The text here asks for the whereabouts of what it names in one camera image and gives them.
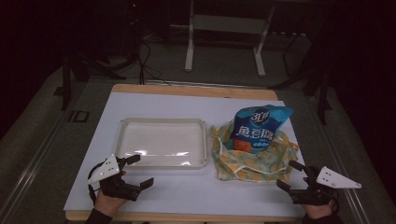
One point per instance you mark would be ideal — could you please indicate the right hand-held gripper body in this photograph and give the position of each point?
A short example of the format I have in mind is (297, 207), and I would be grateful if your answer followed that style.
(314, 196)

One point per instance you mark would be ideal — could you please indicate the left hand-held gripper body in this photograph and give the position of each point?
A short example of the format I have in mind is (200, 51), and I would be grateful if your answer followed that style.
(115, 186)

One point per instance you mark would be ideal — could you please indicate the person's right hand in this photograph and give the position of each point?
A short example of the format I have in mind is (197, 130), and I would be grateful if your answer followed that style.
(319, 210)

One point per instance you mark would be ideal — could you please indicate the person's left hand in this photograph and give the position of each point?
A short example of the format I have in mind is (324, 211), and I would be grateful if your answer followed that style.
(107, 203)

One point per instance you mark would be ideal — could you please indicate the white plastic tray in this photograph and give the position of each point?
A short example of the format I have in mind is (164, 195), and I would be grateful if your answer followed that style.
(163, 143)

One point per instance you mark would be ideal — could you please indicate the yellow patterned cloth bag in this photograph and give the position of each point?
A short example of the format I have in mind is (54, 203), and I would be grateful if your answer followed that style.
(249, 166)

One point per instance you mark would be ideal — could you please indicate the blue snack packet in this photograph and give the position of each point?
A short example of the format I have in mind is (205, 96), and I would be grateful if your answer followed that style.
(258, 130)

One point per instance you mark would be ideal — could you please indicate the white table mat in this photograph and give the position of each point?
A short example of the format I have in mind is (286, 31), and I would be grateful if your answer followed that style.
(186, 105)

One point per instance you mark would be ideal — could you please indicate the black metal stand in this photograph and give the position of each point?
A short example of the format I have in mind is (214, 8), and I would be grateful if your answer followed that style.
(323, 93)
(67, 81)

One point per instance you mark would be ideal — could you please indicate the dark computer tower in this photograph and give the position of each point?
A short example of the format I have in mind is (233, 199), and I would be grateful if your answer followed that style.
(134, 25)

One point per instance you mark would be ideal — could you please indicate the white metal stand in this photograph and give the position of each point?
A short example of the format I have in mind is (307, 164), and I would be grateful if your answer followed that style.
(229, 24)

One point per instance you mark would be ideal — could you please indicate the black rectangular floor bracket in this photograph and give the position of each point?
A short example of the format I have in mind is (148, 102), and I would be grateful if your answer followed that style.
(78, 116)

